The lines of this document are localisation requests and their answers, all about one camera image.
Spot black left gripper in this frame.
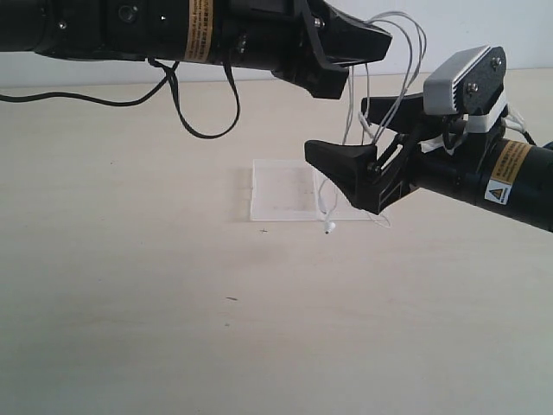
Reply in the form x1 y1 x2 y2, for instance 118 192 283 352
1 1 392 99

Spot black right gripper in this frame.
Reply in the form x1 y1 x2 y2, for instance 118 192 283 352
304 93 552 232

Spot white wired earphones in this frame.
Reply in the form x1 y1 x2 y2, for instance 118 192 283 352
317 11 429 237

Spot clear plastic hinged case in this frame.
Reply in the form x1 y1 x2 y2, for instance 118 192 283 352
246 159 391 227

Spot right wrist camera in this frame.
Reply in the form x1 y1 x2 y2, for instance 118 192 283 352
423 45 507 134

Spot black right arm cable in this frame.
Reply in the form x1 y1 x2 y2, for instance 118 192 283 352
505 107 539 148

